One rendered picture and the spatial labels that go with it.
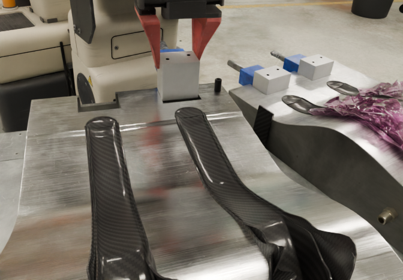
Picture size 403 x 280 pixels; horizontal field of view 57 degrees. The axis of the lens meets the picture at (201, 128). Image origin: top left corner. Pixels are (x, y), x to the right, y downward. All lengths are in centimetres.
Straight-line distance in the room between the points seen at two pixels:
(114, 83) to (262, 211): 53
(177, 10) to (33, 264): 30
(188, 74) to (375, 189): 26
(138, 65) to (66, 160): 44
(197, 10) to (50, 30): 63
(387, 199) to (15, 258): 37
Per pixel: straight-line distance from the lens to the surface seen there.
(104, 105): 52
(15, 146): 60
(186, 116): 47
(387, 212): 46
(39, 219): 36
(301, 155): 52
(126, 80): 79
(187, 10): 45
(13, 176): 55
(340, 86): 69
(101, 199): 37
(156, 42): 46
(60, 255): 28
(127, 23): 80
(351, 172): 48
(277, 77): 61
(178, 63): 48
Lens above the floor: 114
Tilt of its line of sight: 34 degrees down
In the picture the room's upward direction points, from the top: 3 degrees clockwise
